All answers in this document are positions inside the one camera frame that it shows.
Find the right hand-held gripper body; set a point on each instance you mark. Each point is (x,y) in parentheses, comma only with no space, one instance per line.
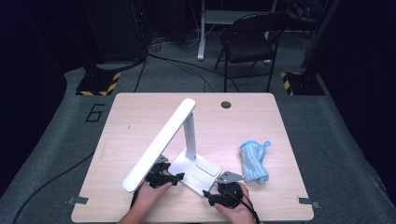
(229,189)

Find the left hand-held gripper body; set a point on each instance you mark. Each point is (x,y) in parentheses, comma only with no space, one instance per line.
(157,177)

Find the white desk lamp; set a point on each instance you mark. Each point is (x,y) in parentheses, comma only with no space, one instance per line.
(162,143)

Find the blue striped cloth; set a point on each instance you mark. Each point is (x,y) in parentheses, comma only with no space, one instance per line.
(253,161)

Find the person's left hand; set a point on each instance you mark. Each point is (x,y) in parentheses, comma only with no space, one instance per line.
(149,196)

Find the person's right hand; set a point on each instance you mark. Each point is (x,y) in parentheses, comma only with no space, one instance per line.
(235,211)

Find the grey tape piece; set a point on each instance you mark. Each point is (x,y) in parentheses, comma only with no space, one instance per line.
(77,200)
(308,202)

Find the black stand with striped base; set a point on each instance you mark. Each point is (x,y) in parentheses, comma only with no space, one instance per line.
(306,84)
(98,84)

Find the black cabinet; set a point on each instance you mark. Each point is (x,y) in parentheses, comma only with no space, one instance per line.
(115,31)

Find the black folding chair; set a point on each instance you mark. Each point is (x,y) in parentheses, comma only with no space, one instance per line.
(249,40)

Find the white desk frame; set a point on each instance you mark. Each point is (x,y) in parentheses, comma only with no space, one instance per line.
(202,31)

